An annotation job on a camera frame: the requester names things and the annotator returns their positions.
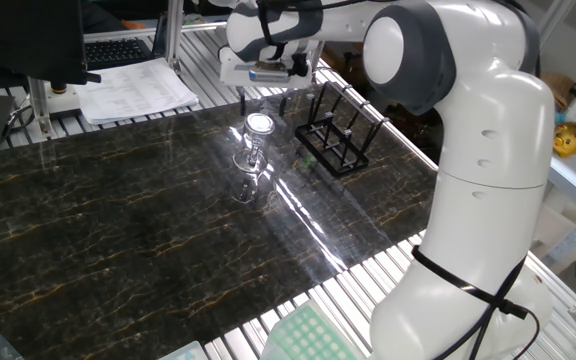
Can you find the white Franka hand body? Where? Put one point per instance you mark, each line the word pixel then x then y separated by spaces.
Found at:
pixel 233 75

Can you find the brown woven basket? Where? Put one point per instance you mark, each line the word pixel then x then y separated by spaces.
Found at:
pixel 563 92

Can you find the clear glass jar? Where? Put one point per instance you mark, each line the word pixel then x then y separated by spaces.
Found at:
pixel 255 145

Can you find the white foam block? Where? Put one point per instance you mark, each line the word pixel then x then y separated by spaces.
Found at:
pixel 558 230

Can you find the white Franka Panda arm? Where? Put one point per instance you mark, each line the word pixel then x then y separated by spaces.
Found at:
pixel 493 200

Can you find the white paper stack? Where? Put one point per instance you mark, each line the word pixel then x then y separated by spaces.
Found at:
pixel 133 90

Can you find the green pipette tip box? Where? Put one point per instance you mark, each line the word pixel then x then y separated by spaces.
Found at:
pixel 308 340

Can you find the golden piggy bank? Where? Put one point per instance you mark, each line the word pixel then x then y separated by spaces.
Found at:
pixel 572 140

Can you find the black keyboard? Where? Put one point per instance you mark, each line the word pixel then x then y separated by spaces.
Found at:
pixel 115 52

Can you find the aluminium profile bar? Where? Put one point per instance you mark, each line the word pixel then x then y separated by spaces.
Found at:
pixel 40 110
pixel 174 35

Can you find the black monitor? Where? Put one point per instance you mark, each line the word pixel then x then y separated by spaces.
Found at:
pixel 18 40

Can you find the blue pipette tip box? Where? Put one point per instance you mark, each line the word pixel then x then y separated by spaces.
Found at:
pixel 185 352

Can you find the black marble pattern mat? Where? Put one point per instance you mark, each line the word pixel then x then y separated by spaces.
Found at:
pixel 118 225

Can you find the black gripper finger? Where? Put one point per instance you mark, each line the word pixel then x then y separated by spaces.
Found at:
pixel 242 102
pixel 282 105

